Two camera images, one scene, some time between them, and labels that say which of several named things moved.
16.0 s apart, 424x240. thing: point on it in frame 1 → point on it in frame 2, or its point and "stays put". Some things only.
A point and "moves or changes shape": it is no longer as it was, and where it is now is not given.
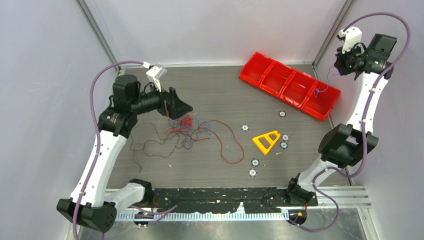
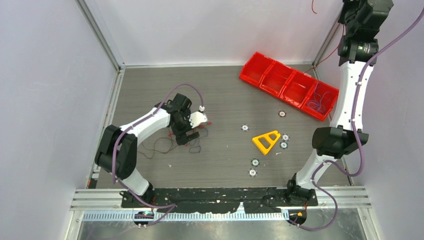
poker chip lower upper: x=255 y=162 stays put
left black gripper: x=178 y=107 → x=182 y=139
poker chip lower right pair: x=283 y=145 stays put
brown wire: x=144 y=144 moves or changes shape
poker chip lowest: x=252 y=172 stays put
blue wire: x=317 y=90 → x=321 y=101
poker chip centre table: x=244 y=127 stays put
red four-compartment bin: x=292 y=86 stays put
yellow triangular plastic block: x=259 y=145 stays put
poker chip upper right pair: x=285 y=137 stays put
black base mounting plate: x=252 y=200 stays put
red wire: x=219 y=139 → x=318 y=63
